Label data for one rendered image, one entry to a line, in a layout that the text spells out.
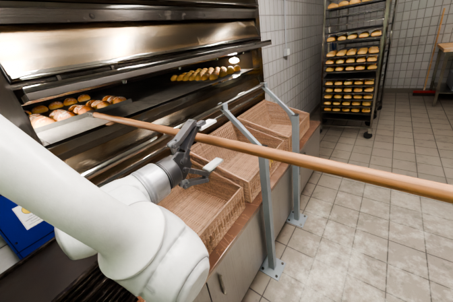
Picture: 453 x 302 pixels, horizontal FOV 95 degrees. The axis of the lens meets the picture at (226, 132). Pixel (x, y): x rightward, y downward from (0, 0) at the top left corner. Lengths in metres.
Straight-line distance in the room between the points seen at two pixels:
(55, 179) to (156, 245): 0.14
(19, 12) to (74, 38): 0.17
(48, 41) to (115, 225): 0.92
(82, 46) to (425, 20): 5.23
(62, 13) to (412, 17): 5.21
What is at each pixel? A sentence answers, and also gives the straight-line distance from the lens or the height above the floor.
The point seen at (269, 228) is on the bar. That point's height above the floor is 0.39.
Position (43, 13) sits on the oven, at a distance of 1.12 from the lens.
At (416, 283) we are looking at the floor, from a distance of 1.90.
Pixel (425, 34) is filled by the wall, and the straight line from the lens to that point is 5.46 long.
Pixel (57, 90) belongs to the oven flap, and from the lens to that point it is 0.94.
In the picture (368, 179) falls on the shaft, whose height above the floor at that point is 1.19.
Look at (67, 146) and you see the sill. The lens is 1.12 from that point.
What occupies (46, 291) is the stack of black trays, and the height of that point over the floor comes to 0.87.
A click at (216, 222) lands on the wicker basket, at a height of 0.70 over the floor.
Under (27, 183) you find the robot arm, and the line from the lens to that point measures 0.29.
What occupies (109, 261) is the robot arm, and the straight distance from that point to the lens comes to 0.34.
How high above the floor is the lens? 1.47
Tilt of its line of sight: 23 degrees down
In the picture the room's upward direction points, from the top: 9 degrees counter-clockwise
